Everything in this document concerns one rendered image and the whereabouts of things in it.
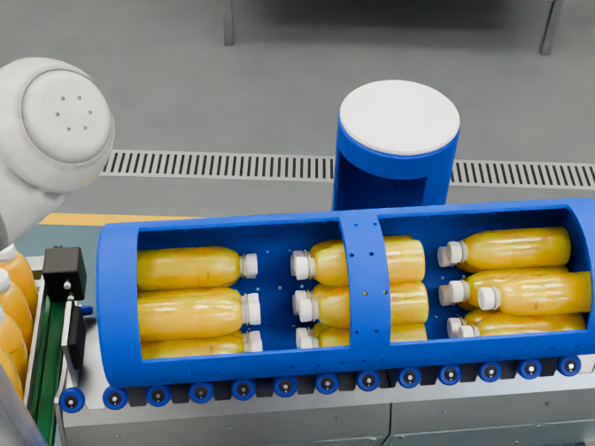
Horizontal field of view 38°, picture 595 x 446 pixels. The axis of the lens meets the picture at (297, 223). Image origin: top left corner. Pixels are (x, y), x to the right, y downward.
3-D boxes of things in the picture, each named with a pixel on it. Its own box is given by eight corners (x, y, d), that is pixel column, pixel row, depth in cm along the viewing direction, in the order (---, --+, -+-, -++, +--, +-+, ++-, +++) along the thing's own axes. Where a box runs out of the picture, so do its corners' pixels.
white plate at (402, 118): (340, 77, 209) (339, 80, 210) (340, 149, 189) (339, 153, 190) (453, 81, 209) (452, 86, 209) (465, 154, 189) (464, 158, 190)
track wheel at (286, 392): (297, 373, 152) (297, 370, 154) (272, 375, 152) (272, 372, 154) (298, 397, 153) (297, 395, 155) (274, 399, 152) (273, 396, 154)
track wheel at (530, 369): (543, 356, 156) (539, 353, 158) (519, 357, 156) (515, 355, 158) (544, 380, 157) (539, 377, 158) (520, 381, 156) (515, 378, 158)
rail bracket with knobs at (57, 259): (85, 312, 172) (77, 278, 165) (48, 314, 172) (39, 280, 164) (88, 275, 179) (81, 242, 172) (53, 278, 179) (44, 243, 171)
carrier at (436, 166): (322, 309, 271) (320, 384, 251) (338, 80, 210) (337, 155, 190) (413, 313, 271) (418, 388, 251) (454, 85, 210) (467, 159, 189)
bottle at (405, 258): (420, 288, 149) (305, 296, 148) (413, 249, 153) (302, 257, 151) (428, 271, 143) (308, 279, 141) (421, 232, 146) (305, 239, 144)
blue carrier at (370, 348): (595, 382, 158) (648, 292, 136) (115, 418, 150) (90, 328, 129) (551, 261, 176) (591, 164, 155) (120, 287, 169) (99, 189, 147)
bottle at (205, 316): (128, 336, 139) (251, 328, 141) (127, 293, 142) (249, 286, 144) (134, 347, 146) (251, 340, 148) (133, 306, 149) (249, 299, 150)
